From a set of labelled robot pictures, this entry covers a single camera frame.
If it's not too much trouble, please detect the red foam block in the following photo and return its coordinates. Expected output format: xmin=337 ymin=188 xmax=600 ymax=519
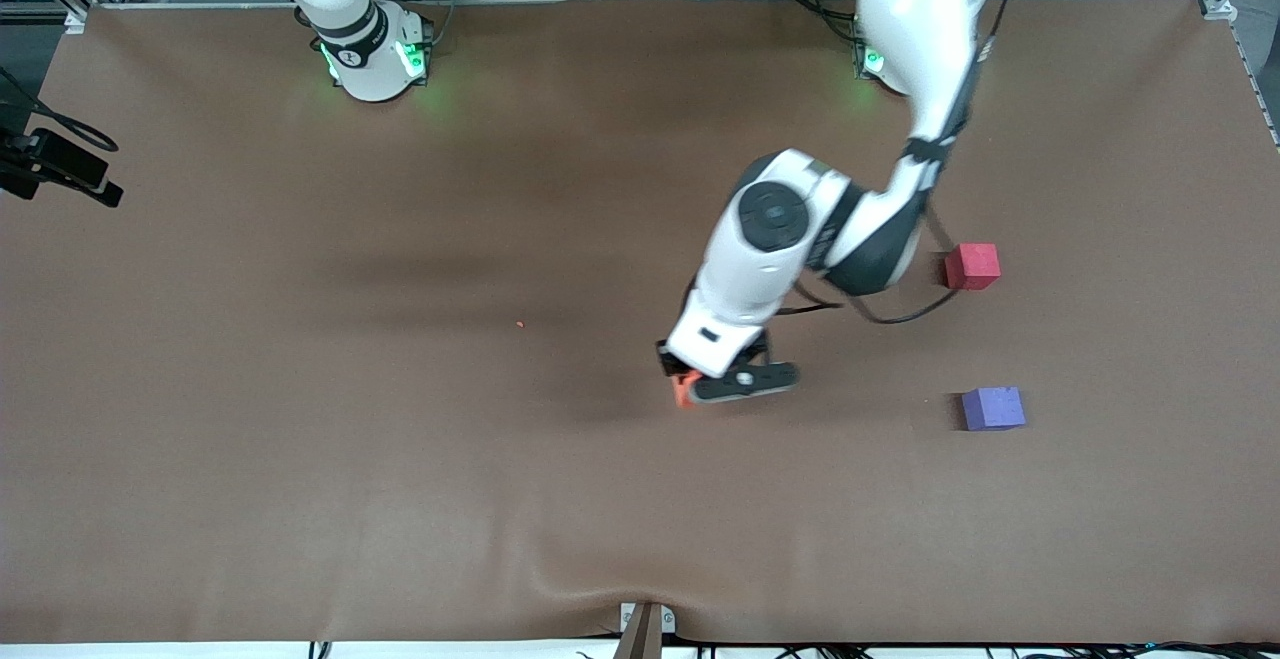
xmin=944 ymin=243 xmax=1002 ymax=291

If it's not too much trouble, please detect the purple foam block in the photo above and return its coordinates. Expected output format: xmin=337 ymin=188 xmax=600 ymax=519
xmin=962 ymin=386 xmax=1027 ymax=432

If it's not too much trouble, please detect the brown table mat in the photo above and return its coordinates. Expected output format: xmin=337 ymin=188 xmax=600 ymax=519
xmin=0 ymin=0 xmax=1280 ymax=645

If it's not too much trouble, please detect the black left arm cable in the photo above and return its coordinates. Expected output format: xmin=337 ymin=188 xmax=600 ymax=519
xmin=790 ymin=0 xmax=991 ymax=327

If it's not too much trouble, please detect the grey metal clamp bracket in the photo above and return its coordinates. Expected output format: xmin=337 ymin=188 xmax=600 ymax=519
xmin=612 ymin=601 xmax=678 ymax=659

